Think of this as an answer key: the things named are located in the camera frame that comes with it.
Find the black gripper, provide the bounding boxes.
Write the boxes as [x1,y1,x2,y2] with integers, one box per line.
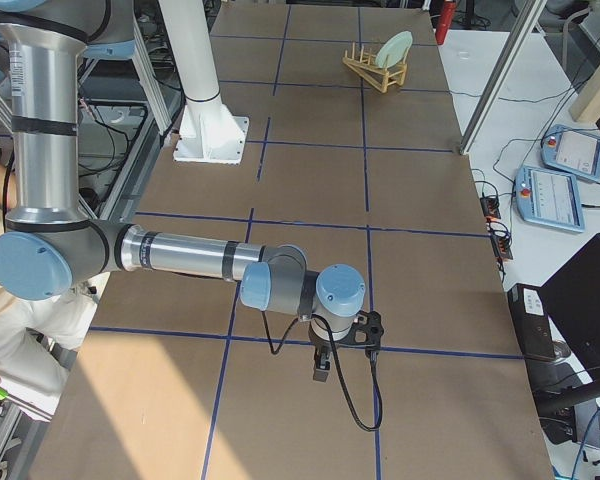
[308,329,333,383]

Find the light green ceramic plate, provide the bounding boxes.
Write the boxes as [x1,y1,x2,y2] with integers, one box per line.
[375,31,413,69]

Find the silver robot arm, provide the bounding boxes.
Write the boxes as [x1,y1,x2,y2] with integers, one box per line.
[0,1,380,381]

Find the black computer box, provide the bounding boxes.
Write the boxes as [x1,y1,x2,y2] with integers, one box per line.
[507,283,558,362]

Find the left black usb hub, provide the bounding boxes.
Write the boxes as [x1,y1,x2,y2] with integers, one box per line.
[489,229,513,261]

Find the black usb hub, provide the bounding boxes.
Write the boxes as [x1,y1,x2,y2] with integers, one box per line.
[480,195,501,221]
[489,229,513,261]

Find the right black usb hub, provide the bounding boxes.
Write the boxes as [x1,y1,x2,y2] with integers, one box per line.
[480,195,501,221]

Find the black laptop screen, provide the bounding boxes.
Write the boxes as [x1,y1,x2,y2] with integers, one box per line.
[540,233,600,379]

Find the near blue teach pendant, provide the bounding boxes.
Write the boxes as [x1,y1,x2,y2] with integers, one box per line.
[515,165,585,233]

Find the blue teach pendant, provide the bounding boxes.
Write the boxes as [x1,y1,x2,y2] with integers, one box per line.
[541,124,600,181]
[515,165,585,233]

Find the wooden dish rack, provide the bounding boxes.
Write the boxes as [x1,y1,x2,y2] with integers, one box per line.
[342,46,408,93]

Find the seated person beige clothes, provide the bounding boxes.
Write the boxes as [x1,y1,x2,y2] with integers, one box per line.
[0,130,97,424]

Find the far blue teach pendant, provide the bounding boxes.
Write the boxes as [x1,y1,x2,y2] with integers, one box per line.
[541,124,600,181]

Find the red fire extinguisher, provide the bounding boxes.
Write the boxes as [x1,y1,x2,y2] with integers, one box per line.
[435,0,456,46]

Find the wooden plank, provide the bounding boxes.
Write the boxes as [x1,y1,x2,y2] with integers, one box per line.
[569,65,600,123]

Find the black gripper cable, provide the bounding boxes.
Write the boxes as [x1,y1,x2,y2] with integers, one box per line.
[262,310,384,432]

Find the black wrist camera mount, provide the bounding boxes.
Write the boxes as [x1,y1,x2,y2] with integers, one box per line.
[339,311,384,352]

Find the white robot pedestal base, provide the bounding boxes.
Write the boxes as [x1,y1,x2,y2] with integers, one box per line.
[174,102,250,165]

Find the grey aluminium frame post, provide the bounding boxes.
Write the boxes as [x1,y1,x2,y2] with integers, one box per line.
[459,0,547,155]

